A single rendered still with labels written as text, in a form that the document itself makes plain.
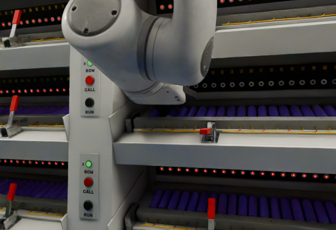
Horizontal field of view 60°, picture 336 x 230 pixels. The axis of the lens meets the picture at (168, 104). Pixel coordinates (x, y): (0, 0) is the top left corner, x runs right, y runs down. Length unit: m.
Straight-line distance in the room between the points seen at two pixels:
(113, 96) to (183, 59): 0.27
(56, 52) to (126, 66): 0.33
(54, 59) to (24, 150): 0.20
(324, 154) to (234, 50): 0.22
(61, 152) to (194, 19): 0.42
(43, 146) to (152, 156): 0.23
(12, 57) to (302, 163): 0.60
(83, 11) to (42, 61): 0.35
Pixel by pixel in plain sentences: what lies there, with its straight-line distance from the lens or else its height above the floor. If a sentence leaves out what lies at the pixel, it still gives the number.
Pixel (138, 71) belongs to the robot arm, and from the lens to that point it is 0.34.
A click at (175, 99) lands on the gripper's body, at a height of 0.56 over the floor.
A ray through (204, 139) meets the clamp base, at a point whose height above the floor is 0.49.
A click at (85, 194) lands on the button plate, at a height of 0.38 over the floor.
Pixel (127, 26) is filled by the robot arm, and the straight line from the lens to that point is 0.30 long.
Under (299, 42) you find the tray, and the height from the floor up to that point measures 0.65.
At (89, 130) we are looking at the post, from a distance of 0.58.
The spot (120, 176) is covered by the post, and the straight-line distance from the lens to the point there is 0.60.
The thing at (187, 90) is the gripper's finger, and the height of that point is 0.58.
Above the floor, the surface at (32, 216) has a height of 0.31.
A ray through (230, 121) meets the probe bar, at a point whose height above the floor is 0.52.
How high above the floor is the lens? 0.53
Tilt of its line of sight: 3 degrees up
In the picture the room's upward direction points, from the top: straight up
